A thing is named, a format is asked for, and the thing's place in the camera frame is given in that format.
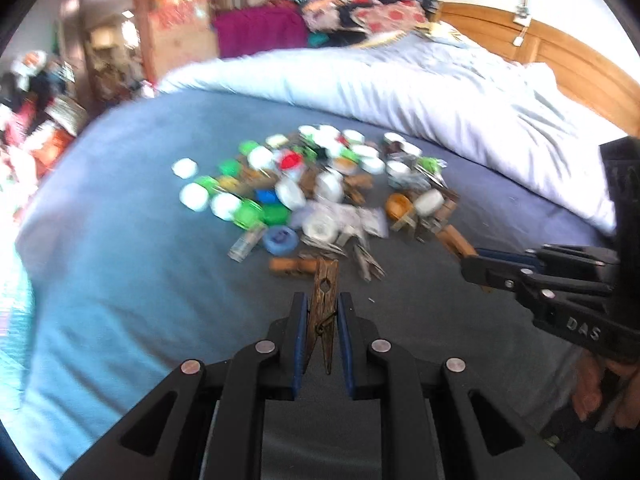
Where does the cardboard box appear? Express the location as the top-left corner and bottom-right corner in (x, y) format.
(149, 0), (218, 82)

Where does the dark maroon cap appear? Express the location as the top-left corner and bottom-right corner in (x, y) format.
(385, 141), (404, 156)

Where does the magenta cloth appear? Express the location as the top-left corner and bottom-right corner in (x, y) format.
(213, 6), (308, 58)

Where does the white folded duvet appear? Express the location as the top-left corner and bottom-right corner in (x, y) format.
(157, 33), (623, 235)

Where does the green flip cap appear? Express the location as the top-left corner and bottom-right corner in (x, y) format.
(416, 157), (446, 174)

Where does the wooden headboard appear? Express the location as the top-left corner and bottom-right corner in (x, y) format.
(437, 2), (639, 136)

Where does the blue bottle cap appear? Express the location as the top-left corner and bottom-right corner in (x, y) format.
(262, 226), (298, 257)

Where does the orange bottle cap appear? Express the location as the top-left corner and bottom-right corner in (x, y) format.
(385, 193), (412, 221)

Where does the floral patterned cloth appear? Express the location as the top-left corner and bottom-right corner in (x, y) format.
(302, 0), (438, 36)

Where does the person's right hand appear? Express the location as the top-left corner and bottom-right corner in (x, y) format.
(570, 349), (640, 430)

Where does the brown wooden clothespin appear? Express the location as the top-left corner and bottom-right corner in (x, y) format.
(304, 258), (338, 375)

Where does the clutter pile on chair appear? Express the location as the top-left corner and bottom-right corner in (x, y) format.
(1, 50), (88, 214)

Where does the blue bed sheet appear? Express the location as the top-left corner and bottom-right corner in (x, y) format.
(0, 89), (609, 480)

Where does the light wooden clothespin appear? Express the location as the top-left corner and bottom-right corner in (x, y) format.
(436, 224), (477, 260)

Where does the large white bottle cap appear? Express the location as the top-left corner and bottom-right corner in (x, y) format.
(413, 188), (445, 217)

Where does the red bottle cap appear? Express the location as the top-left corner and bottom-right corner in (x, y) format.
(279, 152), (304, 171)

